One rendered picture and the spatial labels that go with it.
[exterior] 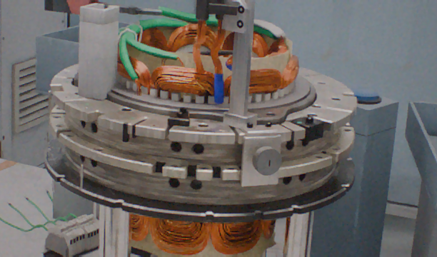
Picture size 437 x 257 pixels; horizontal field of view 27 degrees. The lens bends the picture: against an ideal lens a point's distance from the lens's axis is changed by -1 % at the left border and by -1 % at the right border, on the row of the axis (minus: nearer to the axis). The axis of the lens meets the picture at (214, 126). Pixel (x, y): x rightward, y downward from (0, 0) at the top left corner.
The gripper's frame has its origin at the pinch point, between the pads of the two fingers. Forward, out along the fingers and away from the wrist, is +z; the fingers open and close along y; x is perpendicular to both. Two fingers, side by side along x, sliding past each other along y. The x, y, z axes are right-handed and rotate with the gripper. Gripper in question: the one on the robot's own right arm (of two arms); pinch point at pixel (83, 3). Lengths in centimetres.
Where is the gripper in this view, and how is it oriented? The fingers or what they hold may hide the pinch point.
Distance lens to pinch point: 100.4
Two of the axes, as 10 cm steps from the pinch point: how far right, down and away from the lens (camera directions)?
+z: -0.9, 9.4, 3.2
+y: -1.9, 3.0, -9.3
